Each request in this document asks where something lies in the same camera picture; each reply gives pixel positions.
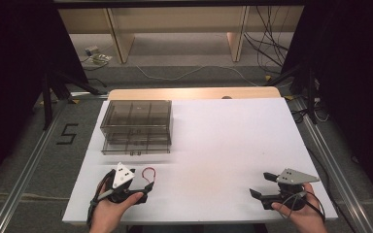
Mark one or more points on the black metal stand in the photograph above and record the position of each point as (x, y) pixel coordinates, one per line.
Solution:
(50, 93)
(306, 87)

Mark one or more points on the white power adapter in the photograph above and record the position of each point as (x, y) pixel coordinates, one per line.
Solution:
(91, 50)

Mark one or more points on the white table mat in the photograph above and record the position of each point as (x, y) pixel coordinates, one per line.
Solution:
(226, 145)

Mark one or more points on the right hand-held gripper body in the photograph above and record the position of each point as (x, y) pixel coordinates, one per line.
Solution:
(293, 176)

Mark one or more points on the yellow tape piece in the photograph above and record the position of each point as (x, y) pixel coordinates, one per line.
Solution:
(75, 101)
(289, 97)
(268, 78)

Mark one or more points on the person's right hand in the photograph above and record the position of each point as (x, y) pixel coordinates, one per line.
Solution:
(307, 216)

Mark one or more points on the dark curtain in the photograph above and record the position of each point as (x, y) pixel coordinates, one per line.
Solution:
(16, 81)
(356, 84)

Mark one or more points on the aluminium floor rail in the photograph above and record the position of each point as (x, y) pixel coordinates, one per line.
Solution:
(333, 168)
(22, 181)

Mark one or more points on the person's left hand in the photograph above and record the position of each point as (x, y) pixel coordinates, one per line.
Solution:
(107, 213)

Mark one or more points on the short aluminium rail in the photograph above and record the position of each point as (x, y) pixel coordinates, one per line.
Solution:
(89, 95)

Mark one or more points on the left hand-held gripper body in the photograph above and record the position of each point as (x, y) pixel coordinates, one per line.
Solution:
(122, 176)

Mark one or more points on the clear grey drawer box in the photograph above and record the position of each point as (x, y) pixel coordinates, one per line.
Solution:
(136, 126)

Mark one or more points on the beige wooden desk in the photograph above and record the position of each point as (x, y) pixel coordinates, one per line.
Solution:
(175, 22)

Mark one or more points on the green white power strip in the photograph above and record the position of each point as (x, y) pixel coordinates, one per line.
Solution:
(101, 59)

